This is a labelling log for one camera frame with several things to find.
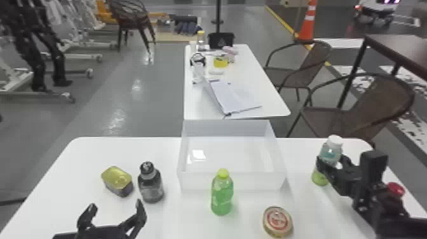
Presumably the white side table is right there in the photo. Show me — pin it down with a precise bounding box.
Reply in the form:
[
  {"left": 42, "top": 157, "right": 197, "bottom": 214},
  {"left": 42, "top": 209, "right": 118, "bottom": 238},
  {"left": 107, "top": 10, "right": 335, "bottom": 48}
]
[{"left": 183, "top": 43, "right": 292, "bottom": 121}]

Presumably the yellow tape roll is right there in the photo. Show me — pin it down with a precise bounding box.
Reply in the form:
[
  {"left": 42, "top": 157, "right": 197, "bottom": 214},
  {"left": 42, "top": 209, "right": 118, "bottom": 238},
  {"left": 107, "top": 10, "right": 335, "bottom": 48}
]
[{"left": 213, "top": 56, "right": 229, "bottom": 69}]

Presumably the black bottle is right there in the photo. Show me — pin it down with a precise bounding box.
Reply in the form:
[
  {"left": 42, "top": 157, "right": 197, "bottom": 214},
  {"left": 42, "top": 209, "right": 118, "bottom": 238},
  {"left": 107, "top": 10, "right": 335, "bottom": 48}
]
[{"left": 137, "top": 160, "right": 165, "bottom": 204}]

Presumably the clear bottle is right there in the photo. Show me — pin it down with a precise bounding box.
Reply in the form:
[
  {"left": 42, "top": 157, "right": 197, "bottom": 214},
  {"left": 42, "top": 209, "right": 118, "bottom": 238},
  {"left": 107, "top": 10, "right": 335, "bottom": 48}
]
[{"left": 196, "top": 30, "right": 207, "bottom": 51}]

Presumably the brown chair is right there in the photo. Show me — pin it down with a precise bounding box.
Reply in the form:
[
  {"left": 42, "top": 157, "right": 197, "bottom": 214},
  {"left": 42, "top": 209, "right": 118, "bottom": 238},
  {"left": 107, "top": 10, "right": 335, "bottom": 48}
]
[
  {"left": 286, "top": 72, "right": 416, "bottom": 147},
  {"left": 263, "top": 39, "right": 334, "bottom": 107}
]

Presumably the dark chair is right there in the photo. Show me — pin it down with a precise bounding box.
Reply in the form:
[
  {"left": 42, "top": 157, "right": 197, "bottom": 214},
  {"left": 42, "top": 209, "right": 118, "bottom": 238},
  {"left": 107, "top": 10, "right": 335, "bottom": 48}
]
[{"left": 107, "top": 0, "right": 157, "bottom": 53}]

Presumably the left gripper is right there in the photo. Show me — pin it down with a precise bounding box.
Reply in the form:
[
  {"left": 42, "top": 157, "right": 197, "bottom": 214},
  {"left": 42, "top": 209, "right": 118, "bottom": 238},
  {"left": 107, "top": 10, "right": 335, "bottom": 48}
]
[{"left": 51, "top": 199, "right": 148, "bottom": 239}]

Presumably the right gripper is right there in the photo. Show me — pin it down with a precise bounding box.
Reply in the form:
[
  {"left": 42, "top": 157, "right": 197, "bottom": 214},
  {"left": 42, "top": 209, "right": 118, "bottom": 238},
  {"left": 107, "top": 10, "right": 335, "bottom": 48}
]
[{"left": 315, "top": 154, "right": 362, "bottom": 198}]

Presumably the green bottle with white cap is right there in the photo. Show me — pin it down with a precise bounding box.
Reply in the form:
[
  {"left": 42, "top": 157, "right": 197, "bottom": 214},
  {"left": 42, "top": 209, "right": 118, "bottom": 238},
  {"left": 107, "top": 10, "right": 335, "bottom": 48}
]
[{"left": 311, "top": 134, "right": 344, "bottom": 187}]

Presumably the clear box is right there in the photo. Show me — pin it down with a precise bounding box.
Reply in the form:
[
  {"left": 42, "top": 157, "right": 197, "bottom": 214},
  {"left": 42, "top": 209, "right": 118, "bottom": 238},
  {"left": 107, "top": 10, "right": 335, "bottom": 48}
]
[{"left": 177, "top": 119, "right": 288, "bottom": 192}]

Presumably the round red can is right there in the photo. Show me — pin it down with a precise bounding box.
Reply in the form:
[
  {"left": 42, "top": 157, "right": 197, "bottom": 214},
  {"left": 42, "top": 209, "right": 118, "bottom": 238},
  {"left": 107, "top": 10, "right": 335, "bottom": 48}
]
[{"left": 262, "top": 205, "right": 294, "bottom": 238}]

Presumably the orange cone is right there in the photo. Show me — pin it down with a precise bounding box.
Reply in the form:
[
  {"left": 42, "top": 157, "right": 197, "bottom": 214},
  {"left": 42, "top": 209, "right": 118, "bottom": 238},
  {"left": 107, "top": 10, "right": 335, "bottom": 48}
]
[{"left": 295, "top": 0, "right": 318, "bottom": 42}]

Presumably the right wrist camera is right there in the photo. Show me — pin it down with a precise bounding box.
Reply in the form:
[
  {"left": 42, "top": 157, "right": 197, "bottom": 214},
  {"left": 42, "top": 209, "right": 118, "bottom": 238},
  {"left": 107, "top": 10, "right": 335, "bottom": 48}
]
[{"left": 359, "top": 149, "right": 389, "bottom": 188}]

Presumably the yellow can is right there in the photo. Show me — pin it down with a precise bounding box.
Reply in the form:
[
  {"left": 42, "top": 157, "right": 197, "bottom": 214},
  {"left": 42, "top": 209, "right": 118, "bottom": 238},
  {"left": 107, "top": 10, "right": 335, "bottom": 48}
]
[{"left": 100, "top": 165, "right": 134, "bottom": 198}]

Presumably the black bag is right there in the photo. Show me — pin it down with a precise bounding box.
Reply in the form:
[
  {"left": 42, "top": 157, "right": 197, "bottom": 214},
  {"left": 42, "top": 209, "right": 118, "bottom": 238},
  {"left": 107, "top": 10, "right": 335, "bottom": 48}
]
[{"left": 207, "top": 32, "right": 235, "bottom": 50}]

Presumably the white notebook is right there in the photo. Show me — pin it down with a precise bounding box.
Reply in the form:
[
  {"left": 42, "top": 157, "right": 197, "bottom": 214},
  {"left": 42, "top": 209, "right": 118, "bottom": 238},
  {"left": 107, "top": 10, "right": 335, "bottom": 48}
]
[{"left": 203, "top": 78, "right": 263, "bottom": 118}]

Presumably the dark side table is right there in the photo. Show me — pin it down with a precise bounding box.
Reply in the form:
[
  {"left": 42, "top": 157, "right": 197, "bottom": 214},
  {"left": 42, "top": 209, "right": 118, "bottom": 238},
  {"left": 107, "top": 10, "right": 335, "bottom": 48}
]
[{"left": 336, "top": 33, "right": 427, "bottom": 109}]

